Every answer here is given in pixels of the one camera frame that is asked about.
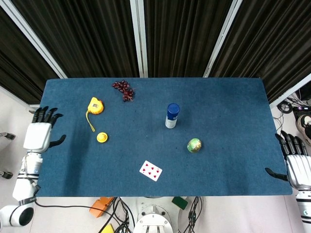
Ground dark red grape bunch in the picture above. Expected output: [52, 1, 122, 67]
[112, 80, 136, 102]

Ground black floor cables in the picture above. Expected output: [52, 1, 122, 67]
[273, 96, 300, 138]

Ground dark green flat box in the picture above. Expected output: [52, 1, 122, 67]
[171, 197, 189, 211]

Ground yellow tape measure with strap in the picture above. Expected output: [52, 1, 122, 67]
[85, 97, 105, 133]

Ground blue and white bottle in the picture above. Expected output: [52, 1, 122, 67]
[165, 103, 181, 130]

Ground black cable bundle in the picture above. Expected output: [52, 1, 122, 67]
[103, 197, 137, 233]
[181, 196, 207, 233]

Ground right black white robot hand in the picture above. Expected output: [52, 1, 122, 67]
[264, 130, 311, 189]

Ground blue table cloth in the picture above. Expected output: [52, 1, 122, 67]
[35, 77, 293, 198]

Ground white frame post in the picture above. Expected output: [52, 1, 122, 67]
[269, 72, 311, 109]
[0, 0, 68, 79]
[129, 0, 149, 78]
[202, 0, 244, 79]

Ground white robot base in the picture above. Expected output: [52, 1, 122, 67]
[133, 195, 182, 233]

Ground green ball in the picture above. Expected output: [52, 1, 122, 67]
[187, 137, 203, 154]

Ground dark curtain panel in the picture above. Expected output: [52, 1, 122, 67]
[209, 0, 311, 104]
[10, 0, 139, 79]
[0, 7, 60, 105]
[142, 0, 234, 78]

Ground orange box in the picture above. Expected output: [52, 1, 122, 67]
[88, 197, 115, 218]

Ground white and black shoe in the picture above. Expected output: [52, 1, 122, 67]
[297, 114, 311, 137]

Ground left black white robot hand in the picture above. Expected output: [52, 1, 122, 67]
[23, 106, 67, 153]

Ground yellow flat box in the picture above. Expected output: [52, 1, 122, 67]
[100, 223, 116, 233]

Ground yellow scalloped round cap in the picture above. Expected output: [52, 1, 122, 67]
[96, 132, 109, 144]

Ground six of hearts card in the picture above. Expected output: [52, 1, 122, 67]
[139, 160, 163, 182]

